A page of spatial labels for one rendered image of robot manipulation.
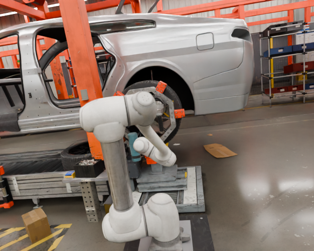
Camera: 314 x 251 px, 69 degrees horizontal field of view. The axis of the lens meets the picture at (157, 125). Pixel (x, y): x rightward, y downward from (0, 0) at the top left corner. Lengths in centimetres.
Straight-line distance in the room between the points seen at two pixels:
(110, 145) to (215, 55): 168
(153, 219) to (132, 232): 12
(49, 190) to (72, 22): 168
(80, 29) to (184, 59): 101
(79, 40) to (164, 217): 154
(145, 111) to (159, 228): 62
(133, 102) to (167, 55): 155
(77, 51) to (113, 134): 127
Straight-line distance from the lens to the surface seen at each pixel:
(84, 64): 208
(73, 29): 214
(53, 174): 260
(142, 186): 237
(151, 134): 121
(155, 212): 122
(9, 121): 330
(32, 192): 285
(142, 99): 90
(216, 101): 244
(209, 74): 241
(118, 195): 113
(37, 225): 232
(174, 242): 134
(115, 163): 103
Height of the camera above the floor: 123
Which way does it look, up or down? 13 degrees down
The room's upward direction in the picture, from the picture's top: 8 degrees counter-clockwise
